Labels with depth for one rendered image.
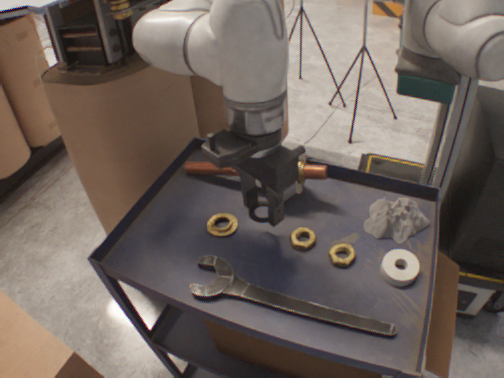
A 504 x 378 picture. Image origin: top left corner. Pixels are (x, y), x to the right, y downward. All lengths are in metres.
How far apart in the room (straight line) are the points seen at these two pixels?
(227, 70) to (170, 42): 0.11
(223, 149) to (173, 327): 0.65
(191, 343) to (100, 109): 0.70
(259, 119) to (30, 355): 0.53
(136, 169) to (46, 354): 0.68
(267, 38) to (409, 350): 0.51
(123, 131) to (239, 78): 0.64
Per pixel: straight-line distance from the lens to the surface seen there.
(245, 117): 0.50
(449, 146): 1.24
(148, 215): 0.80
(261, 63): 0.45
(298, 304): 0.61
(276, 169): 0.52
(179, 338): 1.02
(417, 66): 0.96
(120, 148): 1.09
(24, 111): 2.74
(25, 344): 0.67
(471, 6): 0.74
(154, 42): 0.56
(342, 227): 0.73
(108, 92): 1.00
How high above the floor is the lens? 1.41
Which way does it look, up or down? 39 degrees down
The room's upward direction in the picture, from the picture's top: 5 degrees counter-clockwise
